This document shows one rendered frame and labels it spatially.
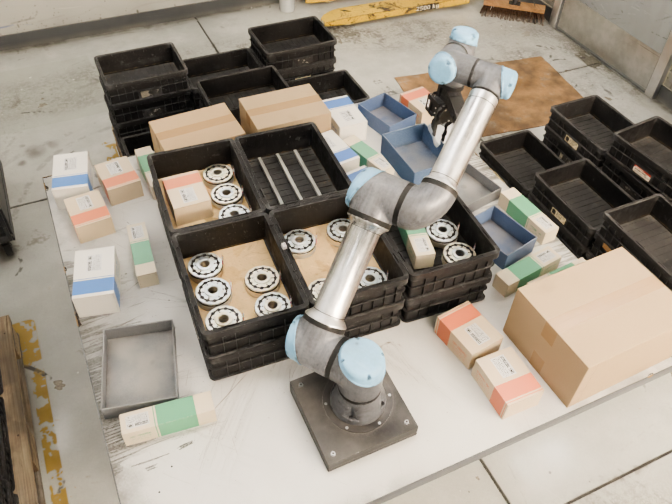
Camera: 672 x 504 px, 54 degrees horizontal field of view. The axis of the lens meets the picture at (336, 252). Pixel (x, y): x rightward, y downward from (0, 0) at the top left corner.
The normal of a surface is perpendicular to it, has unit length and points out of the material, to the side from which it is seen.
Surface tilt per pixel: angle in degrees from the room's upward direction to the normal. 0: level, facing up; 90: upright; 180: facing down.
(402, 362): 0
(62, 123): 0
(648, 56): 90
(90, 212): 0
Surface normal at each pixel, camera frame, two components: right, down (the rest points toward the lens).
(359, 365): 0.15, -0.59
